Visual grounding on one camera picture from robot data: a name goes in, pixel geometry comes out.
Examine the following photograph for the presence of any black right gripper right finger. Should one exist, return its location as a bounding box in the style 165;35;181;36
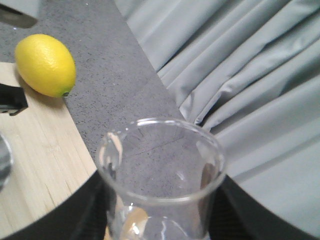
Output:
208;176;319;240

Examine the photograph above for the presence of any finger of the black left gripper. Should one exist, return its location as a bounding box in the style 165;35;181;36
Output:
0;83;28;116

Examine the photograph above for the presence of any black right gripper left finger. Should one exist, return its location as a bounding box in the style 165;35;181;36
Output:
3;172;107;240

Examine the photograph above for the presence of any steel jigger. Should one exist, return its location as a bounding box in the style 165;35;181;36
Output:
0;133;14;191

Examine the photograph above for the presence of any glass beaker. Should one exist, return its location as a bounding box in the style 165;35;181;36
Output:
95;118;227;240

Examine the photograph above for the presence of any yellow lemon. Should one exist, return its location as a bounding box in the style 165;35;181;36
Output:
14;34;76;98

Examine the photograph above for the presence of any wooden cutting board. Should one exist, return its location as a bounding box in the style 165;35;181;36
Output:
0;62;96;238

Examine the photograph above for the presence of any wooden dish rack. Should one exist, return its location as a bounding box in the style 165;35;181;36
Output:
0;0;41;29

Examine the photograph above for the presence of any grey curtain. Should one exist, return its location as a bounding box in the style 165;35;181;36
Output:
116;0;320;237

